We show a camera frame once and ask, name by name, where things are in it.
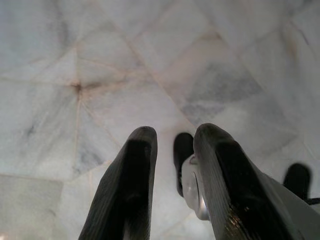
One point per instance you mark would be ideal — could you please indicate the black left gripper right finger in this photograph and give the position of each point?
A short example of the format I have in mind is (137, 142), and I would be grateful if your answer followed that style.
(230, 180)

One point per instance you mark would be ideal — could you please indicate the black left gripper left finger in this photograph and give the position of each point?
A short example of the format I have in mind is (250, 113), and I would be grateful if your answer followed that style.
(130, 190)

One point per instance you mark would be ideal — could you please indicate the silver robot leg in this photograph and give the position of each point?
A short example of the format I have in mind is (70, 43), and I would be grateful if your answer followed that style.
(192, 190)

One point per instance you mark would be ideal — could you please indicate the black robot foot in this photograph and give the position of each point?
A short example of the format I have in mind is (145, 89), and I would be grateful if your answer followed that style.
(297, 180)

